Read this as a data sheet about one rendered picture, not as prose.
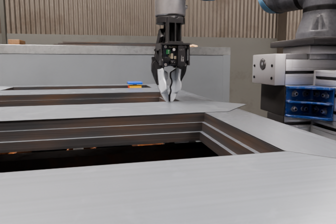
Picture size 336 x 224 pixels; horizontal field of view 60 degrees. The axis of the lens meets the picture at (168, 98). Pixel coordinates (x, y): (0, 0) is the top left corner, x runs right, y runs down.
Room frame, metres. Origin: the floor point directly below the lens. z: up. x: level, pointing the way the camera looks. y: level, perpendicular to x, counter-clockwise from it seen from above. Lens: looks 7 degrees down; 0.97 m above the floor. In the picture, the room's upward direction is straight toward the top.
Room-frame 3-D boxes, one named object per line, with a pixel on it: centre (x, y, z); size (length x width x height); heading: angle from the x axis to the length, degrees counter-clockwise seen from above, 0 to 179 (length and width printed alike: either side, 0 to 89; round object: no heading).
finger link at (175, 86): (0.73, -0.02, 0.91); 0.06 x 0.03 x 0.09; 13
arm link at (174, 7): (0.73, -0.01, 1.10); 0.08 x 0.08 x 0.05
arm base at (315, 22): (0.93, -0.48, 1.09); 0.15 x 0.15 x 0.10
